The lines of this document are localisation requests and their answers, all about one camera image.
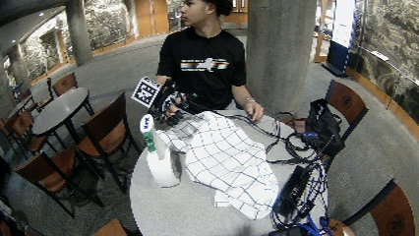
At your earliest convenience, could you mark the white checked cloth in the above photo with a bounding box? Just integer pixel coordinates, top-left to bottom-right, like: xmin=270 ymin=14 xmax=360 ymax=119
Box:
xmin=154 ymin=110 xmax=282 ymax=220

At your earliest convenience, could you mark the white marker cube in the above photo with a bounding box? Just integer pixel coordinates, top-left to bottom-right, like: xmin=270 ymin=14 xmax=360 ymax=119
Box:
xmin=129 ymin=76 xmax=162 ymax=109

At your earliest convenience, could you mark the person in black t-shirt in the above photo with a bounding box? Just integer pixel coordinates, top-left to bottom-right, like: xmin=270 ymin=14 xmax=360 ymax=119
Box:
xmin=154 ymin=0 xmax=266 ymax=123

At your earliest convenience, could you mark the black bag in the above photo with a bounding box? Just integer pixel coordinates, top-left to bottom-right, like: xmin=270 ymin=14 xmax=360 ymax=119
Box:
xmin=302 ymin=97 xmax=347 ymax=157

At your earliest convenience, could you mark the wide concrete column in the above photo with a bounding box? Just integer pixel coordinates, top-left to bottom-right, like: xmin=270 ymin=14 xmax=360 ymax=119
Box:
xmin=245 ymin=0 xmax=318 ymax=116

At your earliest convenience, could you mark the black power box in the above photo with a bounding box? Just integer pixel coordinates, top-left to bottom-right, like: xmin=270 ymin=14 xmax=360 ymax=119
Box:
xmin=271 ymin=164 xmax=312 ymax=218

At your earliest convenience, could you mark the small round grey table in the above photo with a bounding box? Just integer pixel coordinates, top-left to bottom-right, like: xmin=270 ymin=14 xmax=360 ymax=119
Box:
xmin=32 ymin=87 xmax=96 ymax=150

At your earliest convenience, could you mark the blue and white banner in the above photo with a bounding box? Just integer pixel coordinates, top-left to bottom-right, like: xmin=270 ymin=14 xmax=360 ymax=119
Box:
xmin=326 ymin=0 xmax=358 ymax=75

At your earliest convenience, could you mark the slim concrete column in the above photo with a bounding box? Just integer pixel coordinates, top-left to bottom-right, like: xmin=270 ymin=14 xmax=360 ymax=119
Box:
xmin=64 ymin=0 xmax=94 ymax=67
xmin=5 ymin=43 xmax=34 ymax=96

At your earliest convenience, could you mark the bundle of black cables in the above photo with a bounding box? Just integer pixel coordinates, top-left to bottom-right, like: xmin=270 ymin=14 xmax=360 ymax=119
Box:
xmin=185 ymin=99 xmax=335 ymax=234

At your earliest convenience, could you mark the wooden chair black frame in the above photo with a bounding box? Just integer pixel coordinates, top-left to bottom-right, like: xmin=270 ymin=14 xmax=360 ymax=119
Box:
xmin=0 ymin=109 xmax=57 ymax=160
xmin=326 ymin=178 xmax=417 ymax=236
xmin=90 ymin=217 xmax=142 ymax=236
xmin=12 ymin=146 xmax=106 ymax=219
xmin=279 ymin=79 xmax=371 ymax=142
xmin=38 ymin=72 xmax=81 ymax=112
xmin=76 ymin=91 xmax=142 ymax=195

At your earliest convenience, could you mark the blue cable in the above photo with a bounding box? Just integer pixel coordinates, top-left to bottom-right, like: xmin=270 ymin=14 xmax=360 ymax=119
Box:
xmin=299 ymin=209 xmax=335 ymax=236

